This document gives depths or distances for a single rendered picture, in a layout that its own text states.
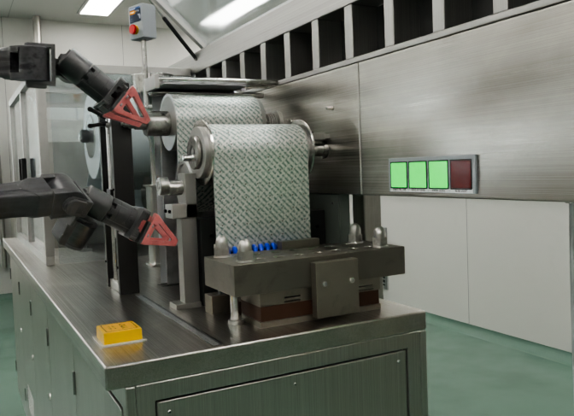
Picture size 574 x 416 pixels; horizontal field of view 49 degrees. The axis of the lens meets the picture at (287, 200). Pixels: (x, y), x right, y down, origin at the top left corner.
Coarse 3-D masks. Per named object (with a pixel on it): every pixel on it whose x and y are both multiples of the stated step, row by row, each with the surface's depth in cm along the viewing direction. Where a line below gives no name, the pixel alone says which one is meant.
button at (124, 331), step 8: (104, 328) 116; (112, 328) 116; (120, 328) 116; (128, 328) 116; (136, 328) 116; (104, 336) 113; (112, 336) 114; (120, 336) 114; (128, 336) 115; (136, 336) 116; (104, 344) 113
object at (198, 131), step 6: (198, 126) 140; (192, 132) 142; (198, 132) 138; (204, 132) 137; (204, 138) 136; (306, 138) 147; (204, 144) 136; (204, 150) 136; (204, 156) 136; (204, 162) 136; (204, 168) 137; (198, 174) 140; (204, 174) 138
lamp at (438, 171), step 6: (432, 162) 120; (438, 162) 118; (444, 162) 117; (432, 168) 120; (438, 168) 118; (444, 168) 117; (432, 174) 120; (438, 174) 119; (444, 174) 117; (432, 180) 120; (438, 180) 119; (444, 180) 117; (432, 186) 120; (438, 186) 119; (444, 186) 117
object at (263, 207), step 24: (216, 192) 136; (240, 192) 139; (264, 192) 141; (288, 192) 144; (216, 216) 136; (240, 216) 139; (264, 216) 142; (288, 216) 144; (240, 240) 139; (264, 240) 142
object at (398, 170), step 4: (392, 164) 131; (396, 164) 130; (400, 164) 129; (404, 164) 127; (392, 168) 131; (396, 168) 130; (400, 168) 129; (404, 168) 128; (392, 172) 131; (396, 172) 130; (400, 172) 129; (404, 172) 128; (392, 176) 131; (396, 176) 130; (400, 176) 129; (404, 176) 128; (392, 180) 131; (396, 180) 130; (400, 180) 129; (404, 180) 128; (392, 184) 131; (396, 184) 130; (400, 184) 129; (404, 184) 128
